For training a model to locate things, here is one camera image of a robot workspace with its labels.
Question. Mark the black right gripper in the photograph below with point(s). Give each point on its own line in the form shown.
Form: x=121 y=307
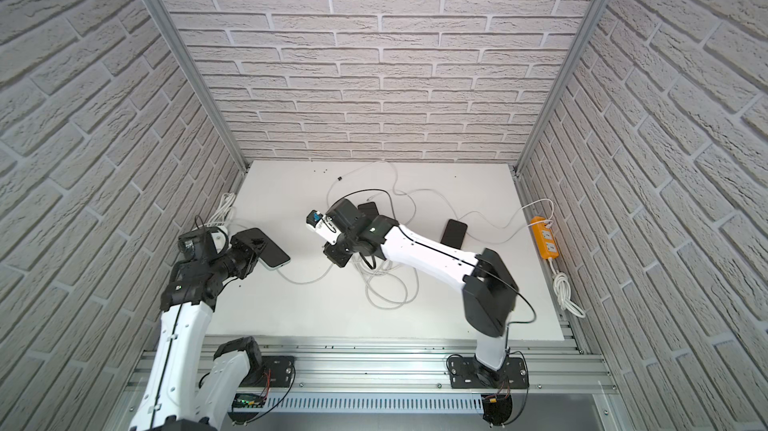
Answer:
x=336 y=252

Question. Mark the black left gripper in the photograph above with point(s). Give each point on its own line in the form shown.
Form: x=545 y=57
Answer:
x=241 y=253

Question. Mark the phone with light green case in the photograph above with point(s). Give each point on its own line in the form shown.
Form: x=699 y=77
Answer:
x=269 y=253

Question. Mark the phone with black case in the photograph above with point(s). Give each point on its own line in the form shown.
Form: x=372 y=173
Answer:
x=454 y=234

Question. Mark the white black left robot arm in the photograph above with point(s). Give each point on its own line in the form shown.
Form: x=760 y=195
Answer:
x=174 y=397

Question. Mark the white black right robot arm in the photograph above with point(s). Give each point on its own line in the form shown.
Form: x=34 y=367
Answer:
x=489 y=293

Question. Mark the phone with pink case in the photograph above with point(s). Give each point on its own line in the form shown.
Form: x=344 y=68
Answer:
x=369 y=210

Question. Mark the small green circuit board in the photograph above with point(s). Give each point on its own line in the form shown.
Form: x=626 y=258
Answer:
x=248 y=401

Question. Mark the orange power strip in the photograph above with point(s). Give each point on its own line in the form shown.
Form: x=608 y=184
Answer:
x=541 y=229

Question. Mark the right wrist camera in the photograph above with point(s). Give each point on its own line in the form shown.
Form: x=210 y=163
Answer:
x=323 y=226

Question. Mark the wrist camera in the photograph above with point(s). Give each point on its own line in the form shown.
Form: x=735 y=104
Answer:
x=203 y=243
x=323 y=226

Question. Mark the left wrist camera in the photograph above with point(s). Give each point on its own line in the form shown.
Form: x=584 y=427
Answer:
x=203 y=243

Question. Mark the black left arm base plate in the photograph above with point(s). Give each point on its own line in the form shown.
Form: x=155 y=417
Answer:
x=273 y=371

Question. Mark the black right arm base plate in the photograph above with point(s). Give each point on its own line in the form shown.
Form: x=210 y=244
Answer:
x=469 y=373

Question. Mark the white perforated cable duct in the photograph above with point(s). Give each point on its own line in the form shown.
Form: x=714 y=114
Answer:
x=382 y=403

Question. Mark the aluminium front rail frame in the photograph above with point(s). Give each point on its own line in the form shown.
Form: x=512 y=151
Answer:
x=569 y=388

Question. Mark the aluminium corner post left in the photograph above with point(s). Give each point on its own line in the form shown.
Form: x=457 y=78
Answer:
x=172 y=36

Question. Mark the aluminium corner post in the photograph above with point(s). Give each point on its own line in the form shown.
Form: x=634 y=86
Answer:
x=172 y=36
x=577 y=48

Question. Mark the aluminium corner post right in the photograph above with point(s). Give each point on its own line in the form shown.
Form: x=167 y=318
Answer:
x=577 y=48

